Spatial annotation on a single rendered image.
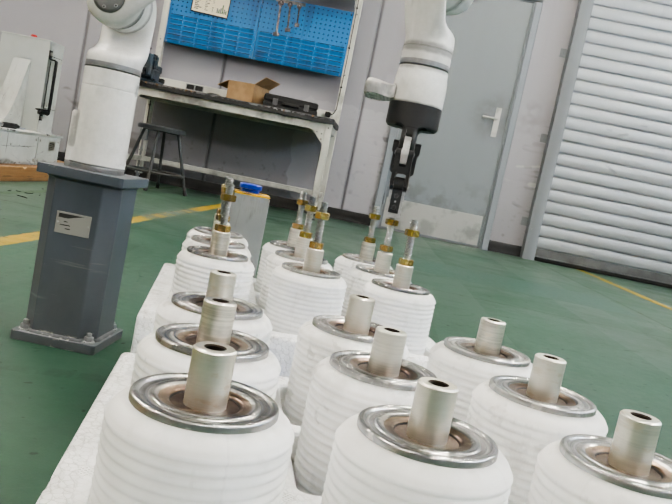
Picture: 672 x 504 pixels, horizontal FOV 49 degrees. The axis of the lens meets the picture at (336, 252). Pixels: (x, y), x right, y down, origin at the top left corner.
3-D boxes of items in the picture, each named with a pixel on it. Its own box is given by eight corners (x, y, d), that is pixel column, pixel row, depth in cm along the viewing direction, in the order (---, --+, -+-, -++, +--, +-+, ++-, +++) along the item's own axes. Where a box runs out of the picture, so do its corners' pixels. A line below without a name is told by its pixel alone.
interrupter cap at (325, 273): (325, 271, 97) (326, 266, 97) (349, 284, 90) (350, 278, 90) (272, 264, 94) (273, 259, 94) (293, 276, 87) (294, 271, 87)
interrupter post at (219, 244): (205, 256, 89) (210, 230, 88) (209, 254, 91) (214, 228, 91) (224, 260, 89) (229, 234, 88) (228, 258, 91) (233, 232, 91)
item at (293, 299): (304, 397, 100) (330, 269, 98) (331, 424, 92) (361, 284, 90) (237, 393, 96) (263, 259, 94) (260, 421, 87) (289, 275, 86)
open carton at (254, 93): (231, 103, 599) (235, 76, 597) (275, 112, 588) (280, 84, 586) (215, 98, 570) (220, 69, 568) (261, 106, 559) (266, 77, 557)
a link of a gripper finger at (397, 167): (396, 145, 98) (390, 177, 103) (393, 154, 97) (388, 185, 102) (415, 149, 98) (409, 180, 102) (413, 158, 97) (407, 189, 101)
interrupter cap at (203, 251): (179, 254, 86) (180, 248, 86) (193, 248, 94) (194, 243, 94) (242, 267, 86) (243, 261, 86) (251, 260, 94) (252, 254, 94)
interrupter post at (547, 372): (531, 404, 51) (542, 359, 51) (518, 393, 53) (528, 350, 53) (563, 409, 51) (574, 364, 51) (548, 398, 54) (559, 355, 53)
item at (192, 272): (143, 399, 87) (169, 251, 85) (163, 377, 97) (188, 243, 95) (221, 415, 87) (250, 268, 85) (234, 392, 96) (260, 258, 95)
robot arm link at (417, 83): (366, 99, 108) (374, 57, 107) (440, 114, 107) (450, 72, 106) (361, 91, 99) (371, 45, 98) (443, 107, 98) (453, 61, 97)
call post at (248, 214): (197, 364, 129) (229, 191, 126) (198, 353, 136) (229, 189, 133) (237, 370, 130) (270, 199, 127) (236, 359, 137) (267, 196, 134)
